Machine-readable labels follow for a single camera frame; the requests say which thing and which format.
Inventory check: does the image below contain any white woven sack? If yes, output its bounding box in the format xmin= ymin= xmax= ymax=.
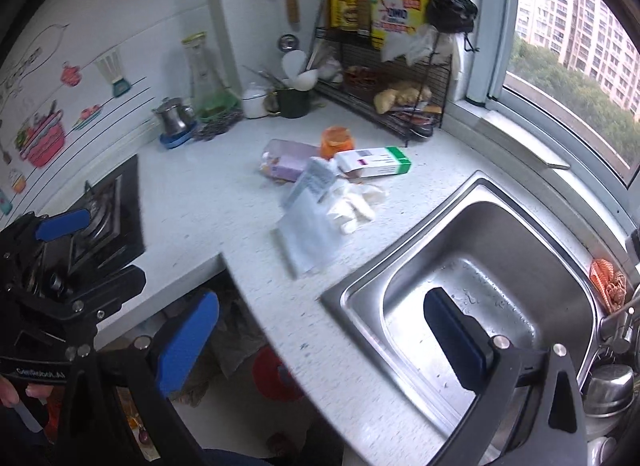
xmin=209 ymin=293 xmax=267 ymax=378

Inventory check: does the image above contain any steel pot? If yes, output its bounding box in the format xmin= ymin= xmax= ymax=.
xmin=582 ymin=364 xmax=634 ymax=418

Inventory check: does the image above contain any stainless steel sink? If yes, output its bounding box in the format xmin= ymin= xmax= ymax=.
xmin=321 ymin=172 xmax=602 ymax=455

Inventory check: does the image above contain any white green medicine box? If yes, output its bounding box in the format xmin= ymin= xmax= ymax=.
xmin=334 ymin=146 xmax=412 ymax=178

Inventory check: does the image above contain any person's left hand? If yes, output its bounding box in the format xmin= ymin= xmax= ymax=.
xmin=0 ymin=376 xmax=52 ymax=408

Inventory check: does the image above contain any ginger root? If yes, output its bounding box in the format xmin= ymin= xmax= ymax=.
xmin=373 ymin=81 xmax=432 ymax=114

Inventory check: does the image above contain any blue saucer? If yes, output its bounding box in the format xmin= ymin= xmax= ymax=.
xmin=158 ymin=123 xmax=198 ymax=149

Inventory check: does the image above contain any black plastic bag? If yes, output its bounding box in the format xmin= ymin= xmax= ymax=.
xmin=425 ymin=0 xmax=480 ymax=52

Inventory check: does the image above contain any yellow detergent jug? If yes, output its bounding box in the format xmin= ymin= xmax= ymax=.
xmin=370 ymin=0 xmax=429 ymax=50

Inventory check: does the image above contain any white tissue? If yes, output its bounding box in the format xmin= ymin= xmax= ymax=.
xmin=323 ymin=180 xmax=387 ymax=235

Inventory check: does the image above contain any glass carafe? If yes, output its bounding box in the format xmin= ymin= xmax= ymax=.
xmin=182 ymin=31 xmax=238 ymax=122

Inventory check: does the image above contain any dark oil bottle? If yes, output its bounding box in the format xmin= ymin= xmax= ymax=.
xmin=324 ymin=0 xmax=370 ymax=38

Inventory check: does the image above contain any small steel teapot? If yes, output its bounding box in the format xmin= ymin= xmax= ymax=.
xmin=152 ymin=97 xmax=196 ymax=137

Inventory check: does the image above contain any red trash bin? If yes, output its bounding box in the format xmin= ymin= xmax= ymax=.
xmin=252 ymin=345 xmax=304 ymax=402

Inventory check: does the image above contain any dark green utensil cup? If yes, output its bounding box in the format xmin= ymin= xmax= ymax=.
xmin=276 ymin=88 xmax=311 ymax=119

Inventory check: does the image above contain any black wire rack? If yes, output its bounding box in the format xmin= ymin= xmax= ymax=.
xmin=309 ymin=0 xmax=452 ymax=144

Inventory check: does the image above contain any purple snack bag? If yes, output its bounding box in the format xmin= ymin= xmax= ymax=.
xmin=260 ymin=139 xmax=319 ymax=182

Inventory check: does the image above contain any orange mesh scrubber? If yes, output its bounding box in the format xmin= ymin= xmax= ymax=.
xmin=589 ymin=258 xmax=627 ymax=314

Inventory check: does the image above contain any black gas stove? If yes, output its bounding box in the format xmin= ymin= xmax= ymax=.
xmin=43 ymin=156 xmax=145 ymax=279

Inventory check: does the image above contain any white enamel jar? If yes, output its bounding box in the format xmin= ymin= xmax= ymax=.
xmin=241 ymin=82 xmax=273 ymax=119

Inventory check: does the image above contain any white paper packet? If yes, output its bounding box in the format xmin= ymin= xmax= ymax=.
xmin=276 ymin=157 xmax=344 ymax=278

